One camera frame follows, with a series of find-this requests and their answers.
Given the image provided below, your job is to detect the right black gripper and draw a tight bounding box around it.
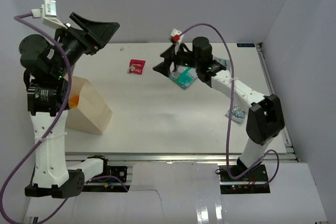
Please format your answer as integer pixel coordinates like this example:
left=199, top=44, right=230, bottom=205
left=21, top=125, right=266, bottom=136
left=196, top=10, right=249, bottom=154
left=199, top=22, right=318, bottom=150
left=153, top=44, right=201, bottom=78

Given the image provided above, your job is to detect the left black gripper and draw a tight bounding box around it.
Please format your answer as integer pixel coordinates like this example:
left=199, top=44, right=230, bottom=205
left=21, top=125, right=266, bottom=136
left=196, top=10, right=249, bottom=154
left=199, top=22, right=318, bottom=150
left=51, top=12, right=119, bottom=77

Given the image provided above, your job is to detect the teal snack packet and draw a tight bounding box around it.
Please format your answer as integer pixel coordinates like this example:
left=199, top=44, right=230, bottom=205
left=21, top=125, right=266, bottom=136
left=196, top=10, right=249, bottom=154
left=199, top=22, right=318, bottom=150
left=169, top=66, right=197, bottom=90

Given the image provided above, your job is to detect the orange mango candy bag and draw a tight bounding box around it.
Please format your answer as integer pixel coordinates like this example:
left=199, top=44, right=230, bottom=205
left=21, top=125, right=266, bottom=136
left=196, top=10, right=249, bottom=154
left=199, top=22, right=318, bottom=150
left=69, top=95, right=79, bottom=109

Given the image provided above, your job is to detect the grey snack packet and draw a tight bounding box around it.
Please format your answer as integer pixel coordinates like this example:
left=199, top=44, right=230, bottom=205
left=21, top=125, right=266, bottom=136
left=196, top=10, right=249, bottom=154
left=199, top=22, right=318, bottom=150
left=232, top=103, right=246, bottom=124
left=213, top=57, right=231, bottom=69

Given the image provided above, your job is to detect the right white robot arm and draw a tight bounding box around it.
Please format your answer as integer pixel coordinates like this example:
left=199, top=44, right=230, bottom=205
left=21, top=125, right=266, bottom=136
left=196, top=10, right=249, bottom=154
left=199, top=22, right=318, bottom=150
left=153, top=37, right=285, bottom=182

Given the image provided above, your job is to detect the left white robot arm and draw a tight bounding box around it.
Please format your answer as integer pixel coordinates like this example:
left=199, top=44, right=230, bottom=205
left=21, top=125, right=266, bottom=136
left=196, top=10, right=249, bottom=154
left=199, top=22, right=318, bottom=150
left=18, top=13, right=120, bottom=199

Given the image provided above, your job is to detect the beige paper bag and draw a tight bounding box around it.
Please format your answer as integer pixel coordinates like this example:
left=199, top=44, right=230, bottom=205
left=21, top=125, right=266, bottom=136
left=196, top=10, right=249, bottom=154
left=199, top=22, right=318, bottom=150
left=66, top=76, right=112, bottom=135

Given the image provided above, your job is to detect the small pink snack packet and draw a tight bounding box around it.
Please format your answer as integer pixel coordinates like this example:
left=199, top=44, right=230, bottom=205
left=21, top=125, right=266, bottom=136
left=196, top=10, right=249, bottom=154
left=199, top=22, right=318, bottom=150
left=127, top=59, right=145, bottom=75

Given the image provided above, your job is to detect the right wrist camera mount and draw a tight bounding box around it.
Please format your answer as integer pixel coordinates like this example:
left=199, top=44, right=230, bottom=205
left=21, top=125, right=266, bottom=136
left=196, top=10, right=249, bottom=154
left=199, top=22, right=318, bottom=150
left=170, top=28, right=184, bottom=54

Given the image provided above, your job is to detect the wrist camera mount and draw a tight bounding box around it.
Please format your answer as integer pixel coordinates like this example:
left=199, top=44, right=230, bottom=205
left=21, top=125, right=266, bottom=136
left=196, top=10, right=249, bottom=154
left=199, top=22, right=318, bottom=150
left=170, top=28, right=184, bottom=54
left=31, top=0, right=68, bottom=29

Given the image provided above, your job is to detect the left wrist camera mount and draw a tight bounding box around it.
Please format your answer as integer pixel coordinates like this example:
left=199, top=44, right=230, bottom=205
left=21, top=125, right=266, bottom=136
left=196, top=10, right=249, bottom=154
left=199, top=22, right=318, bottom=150
left=31, top=0, right=68, bottom=29

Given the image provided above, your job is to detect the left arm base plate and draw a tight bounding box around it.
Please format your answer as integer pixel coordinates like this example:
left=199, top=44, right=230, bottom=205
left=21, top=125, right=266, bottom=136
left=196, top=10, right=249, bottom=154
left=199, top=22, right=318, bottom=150
left=83, top=165, right=130, bottom=193

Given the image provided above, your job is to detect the aluminium table rail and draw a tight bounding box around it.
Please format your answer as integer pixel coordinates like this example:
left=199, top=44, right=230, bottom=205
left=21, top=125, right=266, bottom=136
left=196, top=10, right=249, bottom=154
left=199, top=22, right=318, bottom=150
left=66, top=153, right=296, bottom=162

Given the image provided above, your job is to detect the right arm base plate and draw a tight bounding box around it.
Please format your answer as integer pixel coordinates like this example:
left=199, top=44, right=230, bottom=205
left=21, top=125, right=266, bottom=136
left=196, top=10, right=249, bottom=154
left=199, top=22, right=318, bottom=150
left=215, top=165, right=270, bottom=195

